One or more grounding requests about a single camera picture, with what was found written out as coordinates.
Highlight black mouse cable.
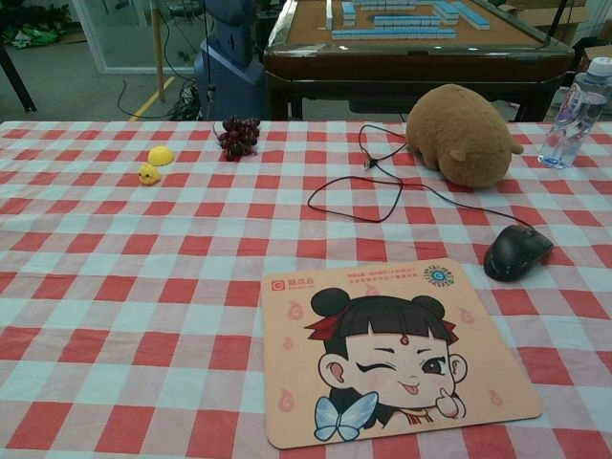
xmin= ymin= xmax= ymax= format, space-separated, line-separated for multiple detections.
xmin=307 ymin=123 xmax=533 ymax=233

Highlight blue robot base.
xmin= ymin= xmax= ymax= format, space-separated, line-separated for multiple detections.
xmin=192 ymin=0 xmax=266 ymax=120

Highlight brown mahjong table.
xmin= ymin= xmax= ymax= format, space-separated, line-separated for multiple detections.
xmin=263 ymin=0 xmax=576 ymax=122

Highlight wooden pole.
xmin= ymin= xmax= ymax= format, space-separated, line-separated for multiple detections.
xmin=150 ymin=0 xmax=166 ymax=103

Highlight blue mahjong tile set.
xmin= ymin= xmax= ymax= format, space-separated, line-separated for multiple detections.
xmin=325 ymin=0 xmax=492 ymax=41

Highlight black computer mouse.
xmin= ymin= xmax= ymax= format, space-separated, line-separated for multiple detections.
xmin=483 ymin=224 xmax=555 ymax=282

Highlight clear plastic water bottle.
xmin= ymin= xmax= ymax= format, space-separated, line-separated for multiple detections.
xmin=536 ymin=57 xmax=612 ymax=170

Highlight yellow rubber duck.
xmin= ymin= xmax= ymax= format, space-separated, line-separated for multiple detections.
xmin=138 ymin=163 xmax=162 ymax=187

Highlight yellow half-sphere shell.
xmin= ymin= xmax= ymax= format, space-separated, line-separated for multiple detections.
xmin=147 ymin=145 xmax=174 ymax=167

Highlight dark red grape bunch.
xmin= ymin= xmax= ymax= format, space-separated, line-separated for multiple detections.
xmin=212 ymin=114 xmax=262 ymax=163

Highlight brown plush capybara toy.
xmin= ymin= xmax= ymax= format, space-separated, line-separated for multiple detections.
xmin=405 ymin=83 xmax=525 ymax=187

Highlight red white checkered tablecloth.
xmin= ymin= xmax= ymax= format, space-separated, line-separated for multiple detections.
xmin=0 ymin=118 xmax=612 ymax=459

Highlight cartoon girl mouse pad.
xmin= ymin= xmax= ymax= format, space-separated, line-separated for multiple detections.
xmin=261 ymin=257 xmax=545 ymax=451

